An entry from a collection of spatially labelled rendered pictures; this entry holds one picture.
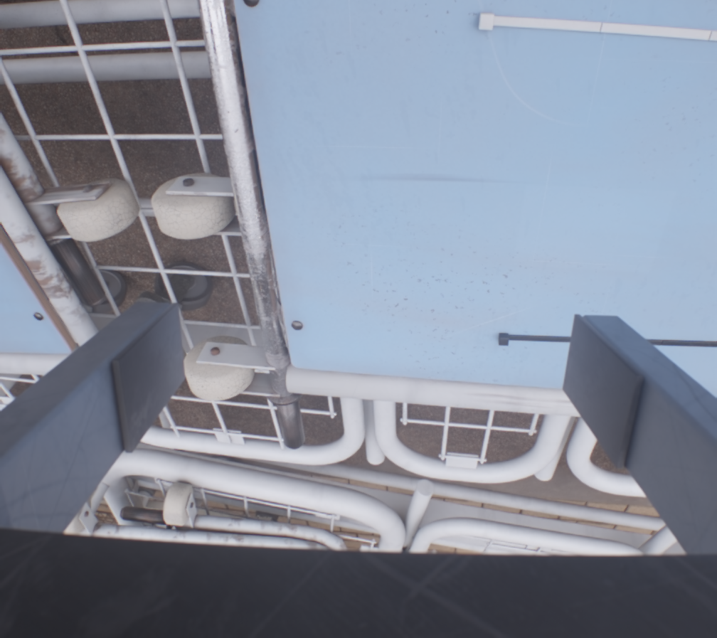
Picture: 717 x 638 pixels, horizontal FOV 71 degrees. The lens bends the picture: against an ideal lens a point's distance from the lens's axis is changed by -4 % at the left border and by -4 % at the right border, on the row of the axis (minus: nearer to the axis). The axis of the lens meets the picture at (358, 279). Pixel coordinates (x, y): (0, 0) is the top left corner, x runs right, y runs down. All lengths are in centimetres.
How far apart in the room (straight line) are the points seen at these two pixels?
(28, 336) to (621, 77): 54
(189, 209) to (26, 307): 22
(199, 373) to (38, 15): 37
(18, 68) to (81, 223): 45
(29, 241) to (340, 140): 29
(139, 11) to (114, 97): 56
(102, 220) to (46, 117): 75
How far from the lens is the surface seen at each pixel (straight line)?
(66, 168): 125
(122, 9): 56
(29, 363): 63
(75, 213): 47
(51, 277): 52
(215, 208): 41
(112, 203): 46
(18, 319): 58
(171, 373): 16
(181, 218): 41
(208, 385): 48
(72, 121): 117
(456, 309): 39
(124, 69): 79
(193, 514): 93
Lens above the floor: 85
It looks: 48 degrees down
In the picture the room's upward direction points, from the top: 167 degrees counter-clockwise
